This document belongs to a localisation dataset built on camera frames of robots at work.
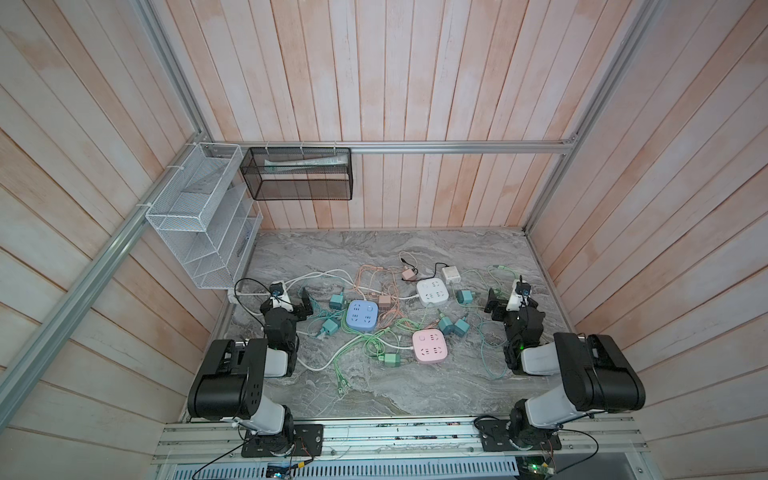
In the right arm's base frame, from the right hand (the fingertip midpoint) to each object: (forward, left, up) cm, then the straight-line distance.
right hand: (507, 290), depth 91 cm
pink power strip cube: (-16, +25, -7) cm, 30 cm away
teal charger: (-9, +20, -5) cm, 22 cm away
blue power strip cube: (-7, +45, -6) cm, 46 cm away
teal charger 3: (-1, +55, -7) cm, 55 cm away
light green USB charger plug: (-21, +36, -5) cm, 42 cm away
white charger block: (+11, +15, -7) cm, 20 cm away
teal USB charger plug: (-9, +14, -8) cm, 18 cm away
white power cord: (-15, +48, -9) cm, 51 cm away
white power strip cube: (+3, +22, -6) cm, 23 cm away
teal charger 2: (+2, +12, -7) cm, 14 cm away
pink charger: (0, +39, -8) cm, 39 cm away
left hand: (-3, +68, 0) cm, 68 cm away
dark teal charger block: (-11, +55, -6) cm, 56 cm away
